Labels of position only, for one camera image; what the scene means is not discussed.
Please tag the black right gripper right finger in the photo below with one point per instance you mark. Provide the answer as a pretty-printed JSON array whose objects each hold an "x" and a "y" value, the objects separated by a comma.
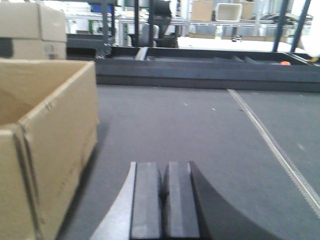
[{"x": 194, "y": 210}]

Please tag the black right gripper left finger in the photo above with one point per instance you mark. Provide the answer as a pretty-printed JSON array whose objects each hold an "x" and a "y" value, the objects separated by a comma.
[{"x": 136, "y": 213}]

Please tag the brown cardboard carton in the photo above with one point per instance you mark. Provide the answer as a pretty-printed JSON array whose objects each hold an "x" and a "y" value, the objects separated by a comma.
[{"x": 48, "y": 131}]

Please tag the grey conveyor belt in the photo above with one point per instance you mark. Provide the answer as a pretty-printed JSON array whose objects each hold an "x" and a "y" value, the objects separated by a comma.
[{"x": 260, "y": 150}]

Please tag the background cardboard box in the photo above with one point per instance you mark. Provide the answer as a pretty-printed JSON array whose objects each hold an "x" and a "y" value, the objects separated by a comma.
[{"x": 202, "y": 10}]

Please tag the white background bin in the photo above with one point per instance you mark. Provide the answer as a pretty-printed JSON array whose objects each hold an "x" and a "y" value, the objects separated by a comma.
[{"x": 228, "y": 12}]

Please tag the stacked cardboard boxes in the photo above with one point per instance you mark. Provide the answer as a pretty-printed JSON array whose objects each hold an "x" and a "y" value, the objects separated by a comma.
[{"x": 32, "y": 31}]

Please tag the black conveyor frame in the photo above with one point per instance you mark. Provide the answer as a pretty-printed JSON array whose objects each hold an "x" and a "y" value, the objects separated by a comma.
[{"x": 199, "y": 64}]

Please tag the dark blue shelf post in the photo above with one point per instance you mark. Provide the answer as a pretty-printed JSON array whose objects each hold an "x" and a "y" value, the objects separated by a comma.
[{"x": 280, "y": 25}]

